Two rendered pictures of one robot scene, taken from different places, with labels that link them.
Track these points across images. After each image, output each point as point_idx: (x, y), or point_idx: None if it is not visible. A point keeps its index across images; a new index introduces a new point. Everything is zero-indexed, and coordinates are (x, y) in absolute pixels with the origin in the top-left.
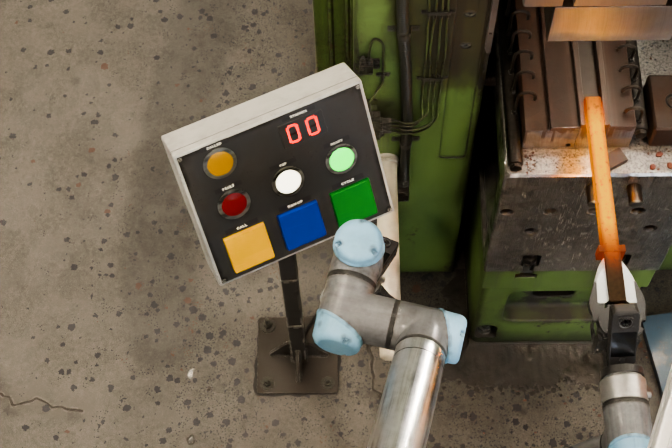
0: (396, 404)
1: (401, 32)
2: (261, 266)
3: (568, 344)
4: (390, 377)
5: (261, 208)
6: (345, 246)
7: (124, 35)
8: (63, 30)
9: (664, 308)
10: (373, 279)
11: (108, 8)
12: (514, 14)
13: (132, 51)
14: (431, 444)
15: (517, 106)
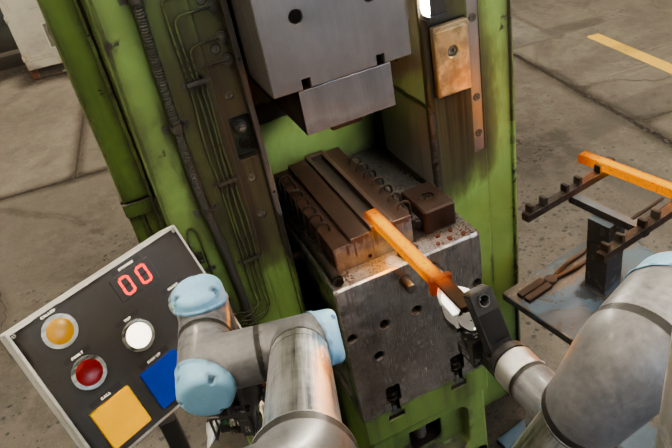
0: (281, 373)
1: (204, 208)
2: (141, 435)
3: None
4: (269, 369)
5: (120, 370)
6: (183, 297)
7: (54, 430)
8: (6, 447)
9: (508, 427)
10: (225, 322)
11: (39, 418)
12: (290, 195)
13: (62, 437)
14: None
15: (319, 242)
